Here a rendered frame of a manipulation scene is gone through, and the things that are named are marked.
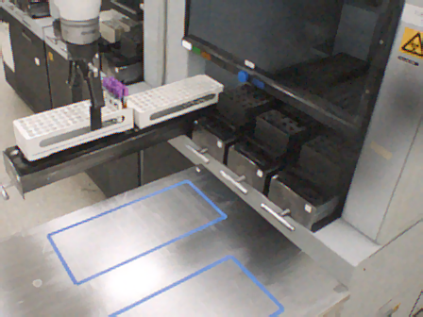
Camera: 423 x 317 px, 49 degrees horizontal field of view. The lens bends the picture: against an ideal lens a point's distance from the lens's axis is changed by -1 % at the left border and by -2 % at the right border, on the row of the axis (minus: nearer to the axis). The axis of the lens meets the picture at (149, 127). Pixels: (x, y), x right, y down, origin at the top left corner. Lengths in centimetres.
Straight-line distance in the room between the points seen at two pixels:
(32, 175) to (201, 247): 46
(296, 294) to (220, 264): 14
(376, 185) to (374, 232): 12
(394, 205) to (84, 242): 64
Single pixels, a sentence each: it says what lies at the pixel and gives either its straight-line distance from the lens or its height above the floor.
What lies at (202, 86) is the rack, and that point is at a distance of 140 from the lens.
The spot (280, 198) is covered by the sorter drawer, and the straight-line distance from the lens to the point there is 116.
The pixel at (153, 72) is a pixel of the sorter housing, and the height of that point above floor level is 80.
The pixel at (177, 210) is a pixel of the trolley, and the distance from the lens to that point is 100.
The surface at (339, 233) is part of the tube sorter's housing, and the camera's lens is 116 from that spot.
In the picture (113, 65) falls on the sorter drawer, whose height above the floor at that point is 80.
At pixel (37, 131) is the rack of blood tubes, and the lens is 114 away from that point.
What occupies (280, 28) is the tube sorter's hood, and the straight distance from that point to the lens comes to 111.
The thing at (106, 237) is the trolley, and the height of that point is 82.
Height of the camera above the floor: 149
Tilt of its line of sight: 32 degrees down
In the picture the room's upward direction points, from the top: straight up
